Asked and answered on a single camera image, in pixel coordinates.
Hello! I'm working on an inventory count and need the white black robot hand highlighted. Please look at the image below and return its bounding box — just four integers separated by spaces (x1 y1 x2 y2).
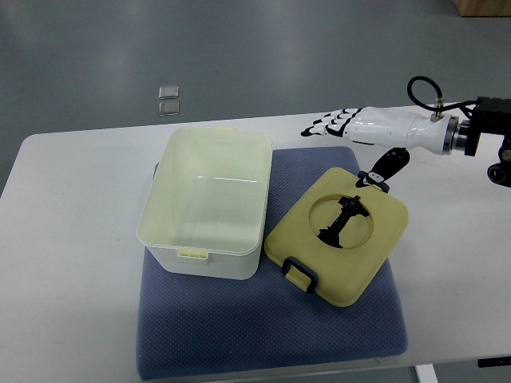
301 107 458 192

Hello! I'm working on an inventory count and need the yellow storage box lid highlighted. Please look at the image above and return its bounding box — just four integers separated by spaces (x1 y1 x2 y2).
264 168 409 307

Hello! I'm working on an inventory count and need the white table leg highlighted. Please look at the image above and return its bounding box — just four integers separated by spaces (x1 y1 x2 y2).
414 364 439 383

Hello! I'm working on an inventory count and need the upper metal floor plate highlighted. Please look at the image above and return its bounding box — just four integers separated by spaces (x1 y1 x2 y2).
158 85 180 100

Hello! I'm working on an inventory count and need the wooden furniture corner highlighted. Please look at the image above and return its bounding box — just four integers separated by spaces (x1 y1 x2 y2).
453 0 510 18

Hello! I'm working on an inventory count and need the black bracket under table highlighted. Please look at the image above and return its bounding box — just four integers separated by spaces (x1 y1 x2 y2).
477 356 511 368

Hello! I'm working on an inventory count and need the blue grey seat cushion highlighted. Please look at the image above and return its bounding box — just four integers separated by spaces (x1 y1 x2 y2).
137 146 407 380

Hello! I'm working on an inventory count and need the white storage box base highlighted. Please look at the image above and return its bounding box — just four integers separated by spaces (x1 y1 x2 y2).
137 128 273 280

